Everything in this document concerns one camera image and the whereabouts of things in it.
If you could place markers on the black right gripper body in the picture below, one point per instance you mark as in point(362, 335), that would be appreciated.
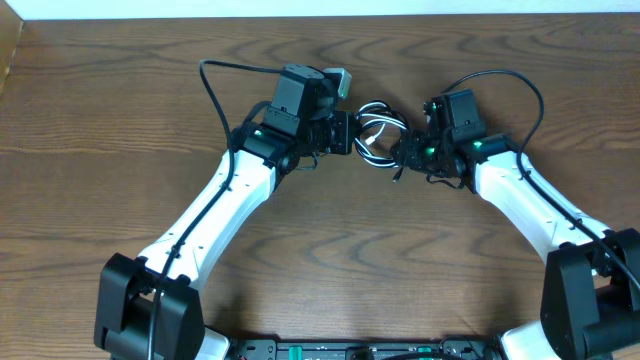
point(423, 154)

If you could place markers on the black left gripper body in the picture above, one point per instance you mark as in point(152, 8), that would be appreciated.
point(343, 132)

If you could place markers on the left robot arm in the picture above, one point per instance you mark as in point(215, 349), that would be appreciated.
point(149, 307)

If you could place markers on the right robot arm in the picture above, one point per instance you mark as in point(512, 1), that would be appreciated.
point(590, 300)

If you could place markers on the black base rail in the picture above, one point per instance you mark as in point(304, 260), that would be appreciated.
point(451, 347)

